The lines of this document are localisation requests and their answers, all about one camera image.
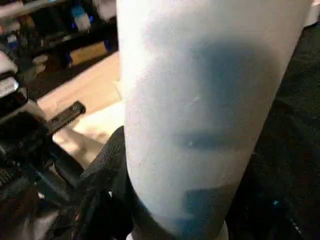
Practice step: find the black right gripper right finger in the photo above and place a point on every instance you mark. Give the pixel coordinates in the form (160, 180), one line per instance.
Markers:
(257, 215)

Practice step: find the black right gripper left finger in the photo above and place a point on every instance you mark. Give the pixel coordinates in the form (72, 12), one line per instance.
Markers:
(107, 175)

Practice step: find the white plastic table leg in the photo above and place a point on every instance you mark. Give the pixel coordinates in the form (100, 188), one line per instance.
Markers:
(200, 100)

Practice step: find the black toothed bar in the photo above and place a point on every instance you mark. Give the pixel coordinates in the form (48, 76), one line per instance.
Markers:
(67, 113)

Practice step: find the black mat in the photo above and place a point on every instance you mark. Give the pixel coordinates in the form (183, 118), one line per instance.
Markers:
(300, 112)

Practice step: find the dark shelf unit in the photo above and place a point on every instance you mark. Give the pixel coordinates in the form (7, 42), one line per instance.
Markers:
(45, 32)

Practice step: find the black metal frame bars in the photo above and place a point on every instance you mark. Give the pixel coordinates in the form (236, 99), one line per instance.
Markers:
(45, 180)

